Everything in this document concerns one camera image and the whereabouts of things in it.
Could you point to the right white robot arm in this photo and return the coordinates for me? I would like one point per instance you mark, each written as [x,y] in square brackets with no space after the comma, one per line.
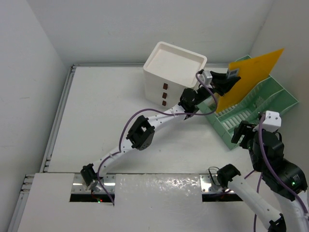
[287,209]

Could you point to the white three-drawer organizer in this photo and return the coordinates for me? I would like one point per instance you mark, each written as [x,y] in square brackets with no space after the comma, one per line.
[168,71]

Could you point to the green plastic file tray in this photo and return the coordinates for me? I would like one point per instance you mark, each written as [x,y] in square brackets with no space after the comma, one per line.
[267,95]

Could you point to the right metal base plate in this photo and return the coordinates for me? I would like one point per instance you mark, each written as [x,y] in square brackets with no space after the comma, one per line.
[210,185]

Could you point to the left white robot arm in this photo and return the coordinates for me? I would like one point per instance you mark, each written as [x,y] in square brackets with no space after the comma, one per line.
[139,131]

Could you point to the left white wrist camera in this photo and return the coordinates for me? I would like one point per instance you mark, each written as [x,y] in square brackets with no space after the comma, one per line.
[205,77]

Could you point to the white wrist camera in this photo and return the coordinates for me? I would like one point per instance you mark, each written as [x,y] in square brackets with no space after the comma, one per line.
[205,77]
[272,121]

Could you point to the yellow folder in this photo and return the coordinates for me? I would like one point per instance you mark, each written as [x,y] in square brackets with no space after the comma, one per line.
[252,71]

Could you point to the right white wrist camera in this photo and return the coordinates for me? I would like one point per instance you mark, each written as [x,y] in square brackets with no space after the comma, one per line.
[272,121]

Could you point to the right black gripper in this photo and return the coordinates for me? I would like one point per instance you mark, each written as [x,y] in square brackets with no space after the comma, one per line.
[243,127]

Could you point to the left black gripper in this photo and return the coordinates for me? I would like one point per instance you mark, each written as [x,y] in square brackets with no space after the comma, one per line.
[221,86]

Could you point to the metal base plate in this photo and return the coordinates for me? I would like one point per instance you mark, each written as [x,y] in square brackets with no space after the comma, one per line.
[210,185]
[80,187]

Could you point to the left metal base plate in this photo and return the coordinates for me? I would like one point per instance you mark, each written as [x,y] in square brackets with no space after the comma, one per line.
[80,187]

